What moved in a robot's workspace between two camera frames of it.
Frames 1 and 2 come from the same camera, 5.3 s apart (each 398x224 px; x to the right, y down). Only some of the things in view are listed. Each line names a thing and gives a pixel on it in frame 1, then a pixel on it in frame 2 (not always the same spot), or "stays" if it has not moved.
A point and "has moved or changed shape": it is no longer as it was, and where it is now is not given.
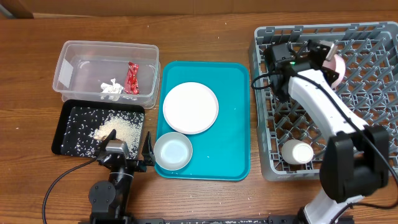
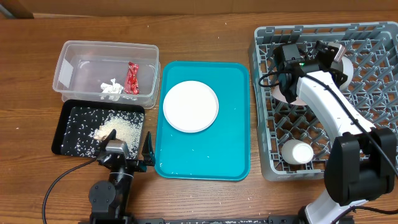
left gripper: (148, 155) stays
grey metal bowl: (173, 151) → (344, 66)
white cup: (295, 152) stays
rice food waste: (88, 127) stays
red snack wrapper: (132, 86) stays
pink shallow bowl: (336, 64) has moved or changed shape
